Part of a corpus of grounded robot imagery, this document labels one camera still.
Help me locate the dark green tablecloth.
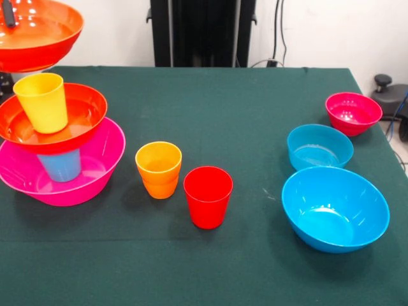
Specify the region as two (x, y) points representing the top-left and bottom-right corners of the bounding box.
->
(0, 66), (408, 306)

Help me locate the blue cup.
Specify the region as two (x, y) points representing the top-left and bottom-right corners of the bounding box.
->
(37, 149), (82, 183)

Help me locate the large pink bowl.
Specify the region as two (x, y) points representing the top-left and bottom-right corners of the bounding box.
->
(0, 117), (127, 207)

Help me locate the large blue bowl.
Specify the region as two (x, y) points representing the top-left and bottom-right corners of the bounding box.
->
(281, 166), (391, 254)

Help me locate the orange cup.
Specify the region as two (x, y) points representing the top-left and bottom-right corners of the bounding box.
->
(135, 141), (183, 186)
(142, 175), (180, 200)

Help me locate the black cable with adapter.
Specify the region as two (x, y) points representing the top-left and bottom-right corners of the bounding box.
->
(251, 0), (289, 68)

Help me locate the blue cable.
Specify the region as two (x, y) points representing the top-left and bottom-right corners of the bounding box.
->
(384, 91), (408, 143)

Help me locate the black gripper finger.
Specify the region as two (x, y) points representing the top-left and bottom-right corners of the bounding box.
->
(3, 0), (17, 28)

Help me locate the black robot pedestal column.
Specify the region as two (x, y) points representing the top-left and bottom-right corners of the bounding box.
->
(149, 0), (258, 68)

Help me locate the small magenta bowl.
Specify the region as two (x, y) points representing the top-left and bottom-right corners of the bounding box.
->
(325, 92), (383, 138)

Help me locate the red cup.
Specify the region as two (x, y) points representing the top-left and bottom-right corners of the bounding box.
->
(183, 166), (234, 230)

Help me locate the small blue bowl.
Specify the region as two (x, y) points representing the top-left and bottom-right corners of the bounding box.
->
(286, 124), (354, 171)

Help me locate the orange-red bowl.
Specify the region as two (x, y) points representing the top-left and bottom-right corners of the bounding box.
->
(0, 82), (108, 155)
(0, 0), (85, 73)

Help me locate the yellow cup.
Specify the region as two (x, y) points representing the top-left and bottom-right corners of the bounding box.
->
(13, 72), (69, 135)

